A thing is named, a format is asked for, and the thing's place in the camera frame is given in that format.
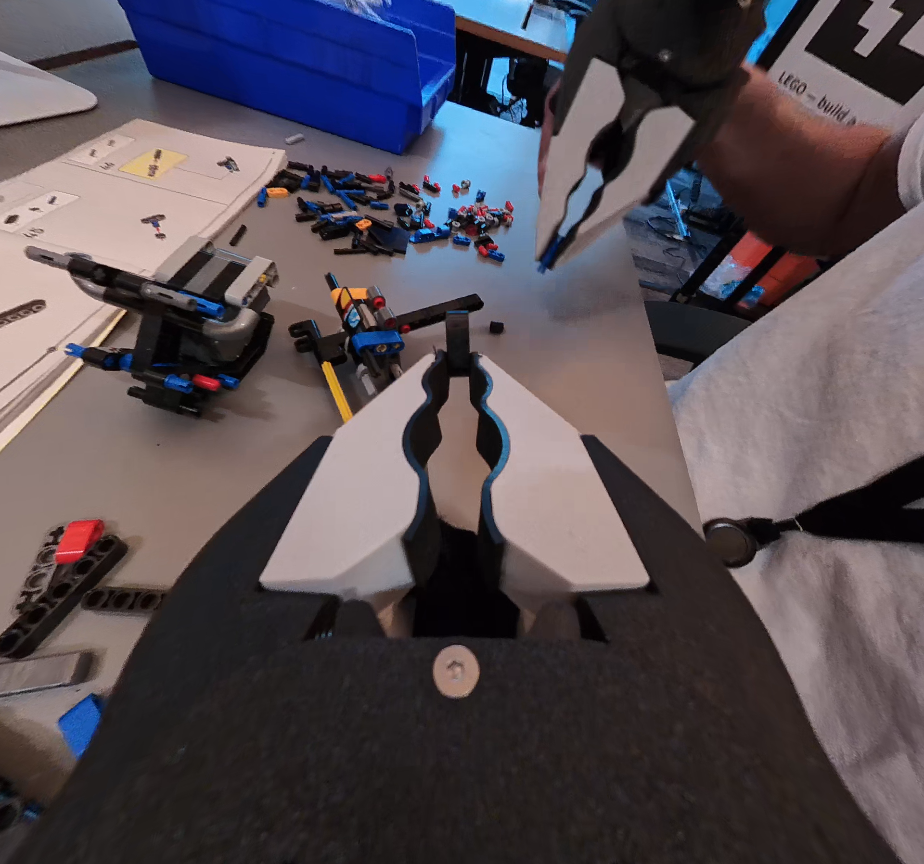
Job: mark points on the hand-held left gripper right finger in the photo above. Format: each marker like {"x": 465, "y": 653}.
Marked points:
{"x": 563, "y": 503}

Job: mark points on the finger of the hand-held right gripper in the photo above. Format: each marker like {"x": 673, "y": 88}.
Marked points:
{"x": 642, "y": 157}
{"x": 577, "y": 128}

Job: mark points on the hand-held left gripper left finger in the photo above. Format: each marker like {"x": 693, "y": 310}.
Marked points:
{"x": 346, "y": 503}

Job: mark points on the blue lego pin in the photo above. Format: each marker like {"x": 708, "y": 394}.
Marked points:
{"x": 552, "y": 252}

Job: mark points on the small black lego connector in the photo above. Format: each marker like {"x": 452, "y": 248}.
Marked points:
{"x": 457, "y": 337}

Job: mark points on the person's right forearm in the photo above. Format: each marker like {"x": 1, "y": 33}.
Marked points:
{"x": 794, "y": 171}

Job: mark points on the small lego beam assembly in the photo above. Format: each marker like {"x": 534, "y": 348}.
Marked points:
{"x": 375, "y": 344}

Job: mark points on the pile of small lego parts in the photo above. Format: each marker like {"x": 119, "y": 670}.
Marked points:
{"x": 382, "y": 218}

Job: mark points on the grey black lego chassis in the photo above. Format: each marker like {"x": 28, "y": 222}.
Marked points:
{"x": 166, "y": 330}

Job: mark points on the black lego pin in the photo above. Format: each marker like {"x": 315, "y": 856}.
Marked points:
{"x": 238, "y": 236}

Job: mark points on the small blue lego connector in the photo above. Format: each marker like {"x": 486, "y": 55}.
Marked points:
{"x": 81, "y": 723}

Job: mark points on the grey lego beam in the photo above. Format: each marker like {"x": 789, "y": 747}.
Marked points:
{"x": 43, "y": 673}

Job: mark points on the lego instruction booklet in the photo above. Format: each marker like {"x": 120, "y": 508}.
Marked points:
{"x": 86, "y": 214}

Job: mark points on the person's right hand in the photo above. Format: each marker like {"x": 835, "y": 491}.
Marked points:
{"x": 548, "y": 135}

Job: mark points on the background work table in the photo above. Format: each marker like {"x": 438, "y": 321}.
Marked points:
{"x": 498, "y": 20}

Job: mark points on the black office chair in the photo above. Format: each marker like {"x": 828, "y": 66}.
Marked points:
{"x": 686, "y": 330}

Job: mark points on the white sign with black marker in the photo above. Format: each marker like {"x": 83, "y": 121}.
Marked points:
{"x": 866, "y": 12}

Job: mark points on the person's grey shirt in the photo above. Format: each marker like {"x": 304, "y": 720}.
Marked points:
{"x": 830, "y": 445}

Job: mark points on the blue plastic bin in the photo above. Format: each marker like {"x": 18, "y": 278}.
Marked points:
{"x": 289, "y": 63}

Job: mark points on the black beam with red connector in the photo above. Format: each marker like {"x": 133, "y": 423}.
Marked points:
{"x": 58, "y": 575}

